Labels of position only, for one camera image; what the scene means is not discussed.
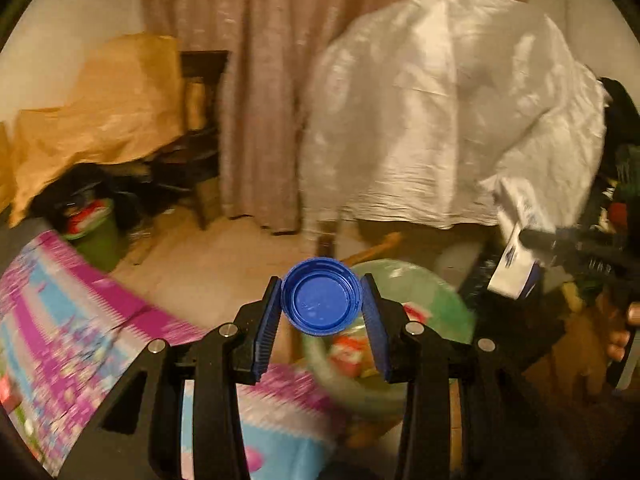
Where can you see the shiny black plastic bag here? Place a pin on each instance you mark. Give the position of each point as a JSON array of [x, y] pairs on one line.
[[500, 320]]

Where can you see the white satin cloth cover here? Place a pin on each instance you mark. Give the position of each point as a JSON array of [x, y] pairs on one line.
[[450, 110]]

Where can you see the dark grey bed sheet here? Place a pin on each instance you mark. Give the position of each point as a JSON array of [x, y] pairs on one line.
[[15, 245]]

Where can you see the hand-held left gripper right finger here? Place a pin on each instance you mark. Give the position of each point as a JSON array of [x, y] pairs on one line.
[[375, 325]]

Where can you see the person's right hand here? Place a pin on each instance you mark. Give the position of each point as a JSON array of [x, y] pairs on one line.
[[622, 340]]

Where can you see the cardboard box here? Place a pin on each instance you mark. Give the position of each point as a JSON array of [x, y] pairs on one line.
[[209, 200]]

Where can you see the floral striped blanket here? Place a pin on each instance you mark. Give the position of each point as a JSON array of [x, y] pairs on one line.
[[75, 335]]

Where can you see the red packet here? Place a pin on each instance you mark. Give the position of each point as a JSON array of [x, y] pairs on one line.
[[85, 217]]

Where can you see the yellow cloth cover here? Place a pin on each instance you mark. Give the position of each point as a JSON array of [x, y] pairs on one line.
[[100, 110]]

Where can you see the beige patterned curtain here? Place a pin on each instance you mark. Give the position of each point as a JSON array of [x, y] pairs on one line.
[[260, 85]]

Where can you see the white box with blue print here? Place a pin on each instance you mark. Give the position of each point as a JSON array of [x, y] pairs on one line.
[[512, 270]]

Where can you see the dark wooden chair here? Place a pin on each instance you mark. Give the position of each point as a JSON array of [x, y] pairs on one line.
[[190, 152]]

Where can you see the blue plastic bottle cap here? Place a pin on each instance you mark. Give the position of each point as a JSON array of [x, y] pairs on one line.
[[320, 300]]

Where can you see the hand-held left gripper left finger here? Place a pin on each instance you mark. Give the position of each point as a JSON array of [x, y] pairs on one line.
[[267, 320]]

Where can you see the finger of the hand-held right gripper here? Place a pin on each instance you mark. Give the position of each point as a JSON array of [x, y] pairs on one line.
[[560, 240], [585, 265]]

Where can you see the bin with green bag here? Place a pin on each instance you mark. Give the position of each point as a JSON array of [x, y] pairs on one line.
[[440, 300]]

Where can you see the small green bin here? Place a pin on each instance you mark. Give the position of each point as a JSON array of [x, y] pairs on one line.
[[97, 245]]

